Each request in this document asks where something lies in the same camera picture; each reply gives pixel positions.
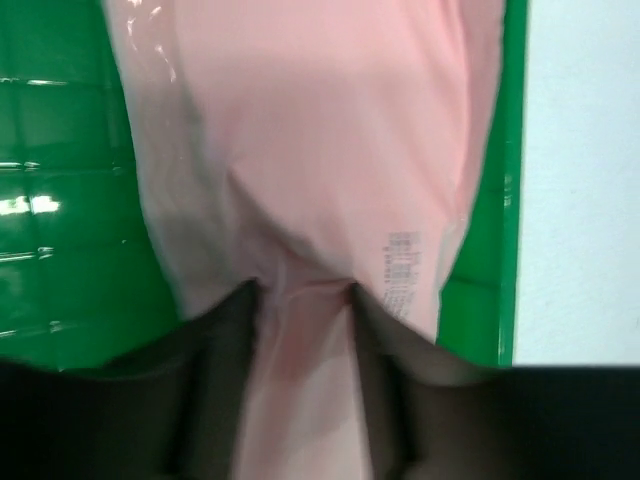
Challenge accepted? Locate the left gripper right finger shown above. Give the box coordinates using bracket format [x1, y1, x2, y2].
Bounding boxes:
[349, 284, 639, 479]

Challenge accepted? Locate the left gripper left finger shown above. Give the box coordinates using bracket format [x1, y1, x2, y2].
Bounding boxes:
[1, 281, 259, 479]

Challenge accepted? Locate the pink bra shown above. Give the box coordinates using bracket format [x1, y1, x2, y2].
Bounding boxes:
[103, 1, 506, 479]

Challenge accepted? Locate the green plastic tray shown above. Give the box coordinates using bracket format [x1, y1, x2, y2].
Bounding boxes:
[1, 1, 528, 369]

